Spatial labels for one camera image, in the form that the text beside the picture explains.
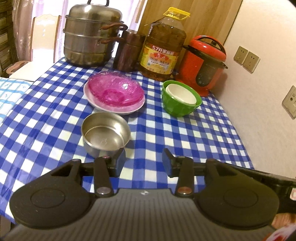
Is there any stainless steel bowl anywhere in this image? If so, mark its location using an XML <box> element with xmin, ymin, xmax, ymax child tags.
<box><xmin>81</xmin><ymin>112</ymin><xmax>130</xmax><ymax>158</ymax></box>

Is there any green plastic bowl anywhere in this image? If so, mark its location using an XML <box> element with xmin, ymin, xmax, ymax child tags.
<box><xmin>162</xmin><ymin>80</ymin><xmax>202</xmax><ymax>117</ymax></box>

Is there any white ceramic bowl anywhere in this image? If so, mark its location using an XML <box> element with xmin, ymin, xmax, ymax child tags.
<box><xmin>166</xmin><ymin>84</ymin><xmax>197</xmax><ymax>105</ymax></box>

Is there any right hand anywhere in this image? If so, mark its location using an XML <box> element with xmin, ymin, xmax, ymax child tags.
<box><xmin>265</xmin><ymin>213</ymin><xmax>296</xmax><ymax>241</ymax></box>

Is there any blue white checkered tablecloth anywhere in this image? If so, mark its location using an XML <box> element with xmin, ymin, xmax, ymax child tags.
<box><xmin>1</xmin><ymin>59</ymin><xmax>253</xmax><ymax>221</ymax></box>

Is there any white ceramic plate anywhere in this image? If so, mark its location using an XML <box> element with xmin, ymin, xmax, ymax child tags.
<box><xmin>83</xmin><ymin>81</ymin><xmax>145</xmax><ymax>115</ymax></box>

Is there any light blue checkered cloth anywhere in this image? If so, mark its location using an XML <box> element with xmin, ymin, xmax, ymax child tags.
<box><xmin>0</xmin><ymin>77</ymin><xmax>33</xmax><ymax>123</ymax></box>

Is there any red electric pressure cooker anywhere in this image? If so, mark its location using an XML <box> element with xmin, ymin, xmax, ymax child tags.
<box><xmin>175</xmin><ymin>35</ymin><xmax>228</xmax><ymax>97</ymax></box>

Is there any dark slatted shelf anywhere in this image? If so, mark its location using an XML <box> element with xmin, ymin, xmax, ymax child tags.
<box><xmin>0</xmin><ymin>1</ymin><xmax>18</xmax><ymax>77</ymax></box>

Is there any dark brown canister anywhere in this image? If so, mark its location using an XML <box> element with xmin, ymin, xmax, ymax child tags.
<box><xmin>113</xmin><ymin>29</ymin><xmax>145</xmax><ymax>72</ymax></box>

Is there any cooking oil bottle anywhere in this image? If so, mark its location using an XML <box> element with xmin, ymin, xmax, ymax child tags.
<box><xmin>139</xmin><ymin>7</ymin><xmax>190</xmax><ymax>82</ymax></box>

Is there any wooden chair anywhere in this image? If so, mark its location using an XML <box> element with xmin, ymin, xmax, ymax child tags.
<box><xmin>6</xmin><ymin>15</ymin><xmax>61</xmax><ymax>82</ymax></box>

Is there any stainless steel steamer pot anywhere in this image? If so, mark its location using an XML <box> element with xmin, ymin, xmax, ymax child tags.
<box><xmin>63</xmin><ymin>1</ymin><xmax>128</xmax><ymax>67</ymax></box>

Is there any wooden cutting board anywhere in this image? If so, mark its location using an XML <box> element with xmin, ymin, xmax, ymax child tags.
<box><xmin>137</xmin><ymin>0</ymin><xmax>243</xmax><ymax>72</ymax></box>

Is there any lower wall socket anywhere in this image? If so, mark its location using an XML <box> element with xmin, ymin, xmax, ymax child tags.
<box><xmin>282</xmin><ymin>85</ymin><xmax>296</xmax><ymax>119</ymax></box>

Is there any wall socket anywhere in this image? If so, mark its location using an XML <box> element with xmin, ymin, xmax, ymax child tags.
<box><xmin>233</xmin><ymin>46</ymin><xmax>249</xmax><ymax>65</ymax></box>
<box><xmin>242</xmin><ymin>52</ymin><xmax>260</xmax><ymax>73</ymax></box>
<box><xmin>282</xmin><ymin>85</ymin><xmax>296</xmax><ymax>119</ymax></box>

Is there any right wall socket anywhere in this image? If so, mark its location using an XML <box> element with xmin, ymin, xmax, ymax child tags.
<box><xmin>242</xmin><ymin>52</ymin><xmax>260</xmax><ymax>73</ymax></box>

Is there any left wall socket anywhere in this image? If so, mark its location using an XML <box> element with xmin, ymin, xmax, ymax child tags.
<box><xmin>233</xmin><ymin>46</ymin><xmax>249</xmax><ymax>65</ymax></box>

